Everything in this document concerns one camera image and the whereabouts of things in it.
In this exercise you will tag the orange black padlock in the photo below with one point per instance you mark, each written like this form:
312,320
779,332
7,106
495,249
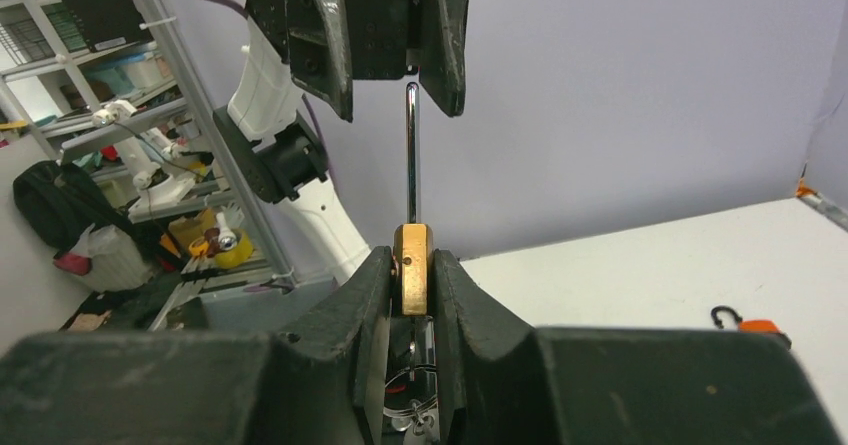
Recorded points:
752,326

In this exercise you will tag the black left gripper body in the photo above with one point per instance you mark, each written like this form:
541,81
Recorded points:
381,34

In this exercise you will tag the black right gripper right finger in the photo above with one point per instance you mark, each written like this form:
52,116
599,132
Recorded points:
503,381

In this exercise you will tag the metal shelf rack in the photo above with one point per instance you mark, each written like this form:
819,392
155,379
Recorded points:
196,99

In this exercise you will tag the yellow tape roll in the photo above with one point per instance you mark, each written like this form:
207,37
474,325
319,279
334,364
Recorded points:
231,256

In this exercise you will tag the black backpack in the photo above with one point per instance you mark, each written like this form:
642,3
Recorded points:
59,202

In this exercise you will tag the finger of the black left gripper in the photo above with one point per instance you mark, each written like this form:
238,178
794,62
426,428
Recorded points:
442,70
320,52

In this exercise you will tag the brass padlock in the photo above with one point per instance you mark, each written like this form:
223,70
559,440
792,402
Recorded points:
413,239

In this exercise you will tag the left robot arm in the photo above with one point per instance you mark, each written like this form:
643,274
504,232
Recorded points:
284,161

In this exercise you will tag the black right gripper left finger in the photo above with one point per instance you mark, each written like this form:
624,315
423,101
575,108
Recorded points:
319,380

